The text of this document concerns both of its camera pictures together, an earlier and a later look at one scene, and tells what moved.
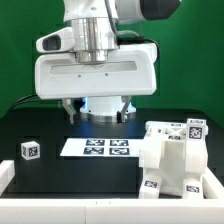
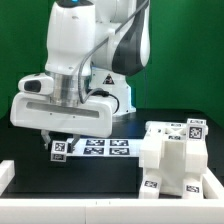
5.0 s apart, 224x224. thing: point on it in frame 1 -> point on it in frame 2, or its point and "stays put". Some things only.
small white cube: (196, 130) stays put
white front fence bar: (112, 211) stays put
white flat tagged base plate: (103, 147) stays put
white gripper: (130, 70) -> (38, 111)
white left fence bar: (7, 174) stays put
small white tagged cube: (30, 150) -> (59, 151)
